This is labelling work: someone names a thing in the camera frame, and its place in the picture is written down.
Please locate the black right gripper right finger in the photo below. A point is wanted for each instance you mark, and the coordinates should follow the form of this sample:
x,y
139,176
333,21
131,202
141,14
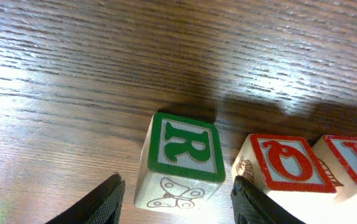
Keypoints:
x,y
252,206

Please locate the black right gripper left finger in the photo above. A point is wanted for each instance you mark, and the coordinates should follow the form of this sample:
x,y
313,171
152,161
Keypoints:
x,y
101,206

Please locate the blue edged wooden block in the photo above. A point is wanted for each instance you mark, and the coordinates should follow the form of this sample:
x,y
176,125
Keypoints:
x,y
287,170

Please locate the green R wooden block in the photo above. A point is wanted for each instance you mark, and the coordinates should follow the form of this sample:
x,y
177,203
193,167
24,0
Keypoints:
x,y
181,165

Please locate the blue lettered wooden block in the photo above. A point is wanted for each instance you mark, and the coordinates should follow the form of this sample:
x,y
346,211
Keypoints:
x,y
339,155

